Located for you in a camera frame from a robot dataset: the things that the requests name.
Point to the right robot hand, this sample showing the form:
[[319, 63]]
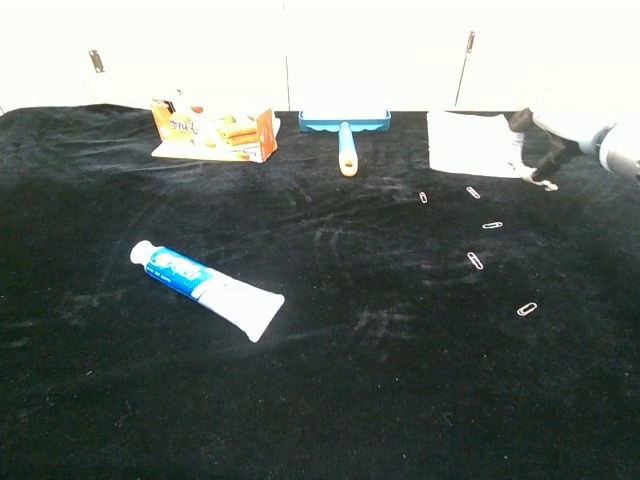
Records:
[[562, 140]]

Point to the white beaded strip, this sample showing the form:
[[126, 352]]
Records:
[[549, 186]]

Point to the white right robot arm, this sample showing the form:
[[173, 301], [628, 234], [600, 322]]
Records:
[[622, 152]]

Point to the woven folding screen panel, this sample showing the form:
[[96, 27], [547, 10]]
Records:
[[375, 50], [45, 55], [200, 50], [560, 55]]

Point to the white spiral notebook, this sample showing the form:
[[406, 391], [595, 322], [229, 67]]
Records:
[[465, 145]]

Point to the metal screen hinge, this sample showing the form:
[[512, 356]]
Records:
[[96, 61], [470, 42]]

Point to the blue lint roller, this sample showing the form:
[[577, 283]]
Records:
[[346, 145]]

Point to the black velvet tablecloth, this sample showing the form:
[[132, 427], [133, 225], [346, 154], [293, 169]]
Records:
[[350, 350]]

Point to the orange biscuit box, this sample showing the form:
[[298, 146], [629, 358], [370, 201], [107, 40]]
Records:
[[220, 132]]

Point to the blue white toothpaste tube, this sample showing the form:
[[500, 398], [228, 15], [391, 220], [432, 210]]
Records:
[[215, 290]]

